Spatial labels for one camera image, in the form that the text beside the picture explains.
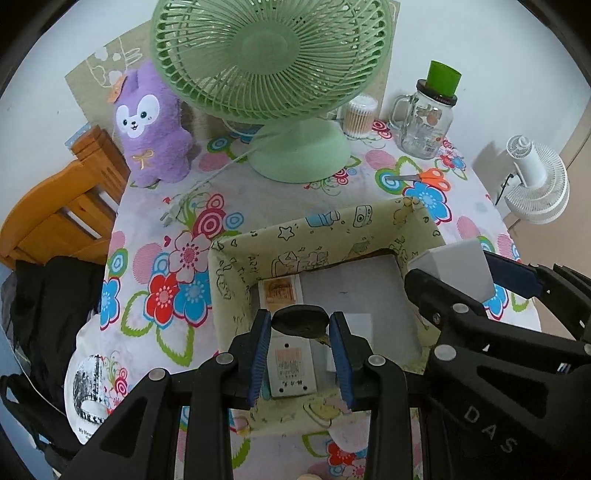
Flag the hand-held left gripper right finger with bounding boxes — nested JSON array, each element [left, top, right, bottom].
[[329, 311, 428, 480]]

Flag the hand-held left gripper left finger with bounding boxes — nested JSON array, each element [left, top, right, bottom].
[[76, 308, 272, 480]]

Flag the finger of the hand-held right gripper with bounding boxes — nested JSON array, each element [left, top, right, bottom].
[[482, 253, 591, 301], [404, 268, 591, 358]]

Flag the white power strip box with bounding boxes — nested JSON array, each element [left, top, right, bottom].
[[257, 276, 319, 398]]

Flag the large white cube charger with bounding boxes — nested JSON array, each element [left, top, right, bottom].
[[424, 239, 496, 301]]

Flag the black key fob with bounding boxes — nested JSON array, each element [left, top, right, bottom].
[[272, 305, 329, 339]]

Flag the yellow printed storage box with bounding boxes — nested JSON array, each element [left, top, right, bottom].
[[208, 197, 446, 437]]

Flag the white floor fan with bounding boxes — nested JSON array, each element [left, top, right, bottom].
[[496, 135, 568, 224]]

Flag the floral tablecloth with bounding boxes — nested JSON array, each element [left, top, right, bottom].
[[99, 117, 543, 480]]

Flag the beige wooden door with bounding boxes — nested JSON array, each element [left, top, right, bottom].
[[503, 92, 591, 232]]

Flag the glass mug jar green lid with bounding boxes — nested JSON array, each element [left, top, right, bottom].
[[389, 60, 462, 160]]

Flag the white printed tote bag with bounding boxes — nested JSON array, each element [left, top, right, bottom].
[[64, 318, 130, 446]]

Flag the cotton swab container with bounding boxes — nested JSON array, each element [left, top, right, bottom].
[[344, 95, 378, 138]]

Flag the black jacket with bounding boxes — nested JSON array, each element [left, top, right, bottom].
[[9, 256, 107, 384]]

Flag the purple plush rabbit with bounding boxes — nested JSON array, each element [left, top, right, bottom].
[[110, 60, 195, 189]]

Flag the black backpack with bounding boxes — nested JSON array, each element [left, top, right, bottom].
[[0, 374, 81, 467]]

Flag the blue patterned tape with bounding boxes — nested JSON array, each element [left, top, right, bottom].
[[66, 122, 100, 151]]

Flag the green desk fan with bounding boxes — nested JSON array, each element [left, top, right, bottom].
[[150, 0, 394, 184]]

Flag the black fan cable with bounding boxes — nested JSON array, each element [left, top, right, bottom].
[[496, 171, 518, 206]]

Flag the orange handled scissors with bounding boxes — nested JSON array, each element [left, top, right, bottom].
[[392, 168, 451, 191]]

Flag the white fan power cord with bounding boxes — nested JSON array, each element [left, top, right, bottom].
[[161, 138, 259, 227]]

